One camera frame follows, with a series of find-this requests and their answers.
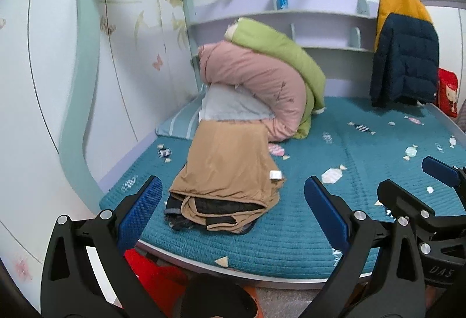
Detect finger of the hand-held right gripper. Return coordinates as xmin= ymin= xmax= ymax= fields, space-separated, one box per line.
xmin=376 ymin=179 xmax=437 ymax=228
xmin=421 ymin=156 xmax=466 ymax=195

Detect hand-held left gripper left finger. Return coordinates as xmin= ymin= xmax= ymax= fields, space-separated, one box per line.
xmin=40 ymin=175 xmax=164 ymax=318

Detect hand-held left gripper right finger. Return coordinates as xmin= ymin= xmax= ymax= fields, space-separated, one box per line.
xmin=302 ymin=175 xmax=428 ymax=318

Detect tan button-up jacket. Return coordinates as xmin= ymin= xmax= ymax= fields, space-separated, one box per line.
xmin=168 ymin=119 xmax=286 ymax=234

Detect dark folded pants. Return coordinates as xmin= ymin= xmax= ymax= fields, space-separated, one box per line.
xmin=164 ymin=194 xmax=199 ymax=232

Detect teal quilted bed mat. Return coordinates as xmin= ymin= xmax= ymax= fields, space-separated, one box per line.
xmin=98 ymin=95 xmax=466 ymax=273

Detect red glossy object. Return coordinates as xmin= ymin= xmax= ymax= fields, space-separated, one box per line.
xmin=124 ymin=249 xmax=193 ymax=318

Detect red cartoon bag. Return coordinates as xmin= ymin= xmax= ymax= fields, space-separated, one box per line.
xmin=437 ymin=68 xmax=459 ymax=118

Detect striped blue pillow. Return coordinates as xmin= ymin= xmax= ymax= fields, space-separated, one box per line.
xmin=156 ymin=105 xmax=204 ymax=140

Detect black rounded object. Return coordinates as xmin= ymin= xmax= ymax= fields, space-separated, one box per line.
xmin=186 ymin=272 xmax=259 ymax=318

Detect yellow and navy puffer jacket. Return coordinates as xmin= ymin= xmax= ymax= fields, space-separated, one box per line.
xmin=369 ymin=0 xmax=440 ymax=108

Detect light blue folded cloth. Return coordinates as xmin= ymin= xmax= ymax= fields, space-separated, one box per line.
xmin=198 ymin=83 xmax=275 ymax=122

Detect pink quilt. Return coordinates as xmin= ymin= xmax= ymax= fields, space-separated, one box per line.
xmin=197 ymin=41 xmax=310 ymax=142

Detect green quilt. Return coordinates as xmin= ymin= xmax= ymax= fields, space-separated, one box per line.
xmin=225 ymin=17 xmax=326 ymax=140

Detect lilac wall shelf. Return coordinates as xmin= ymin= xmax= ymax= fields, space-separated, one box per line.
xmin=182 ymin=0 xmax=386 ymax=100

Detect mint bunk bed frame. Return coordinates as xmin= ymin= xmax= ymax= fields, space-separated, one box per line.
xmin=60 ymin=0 xmax=466 ymax=289

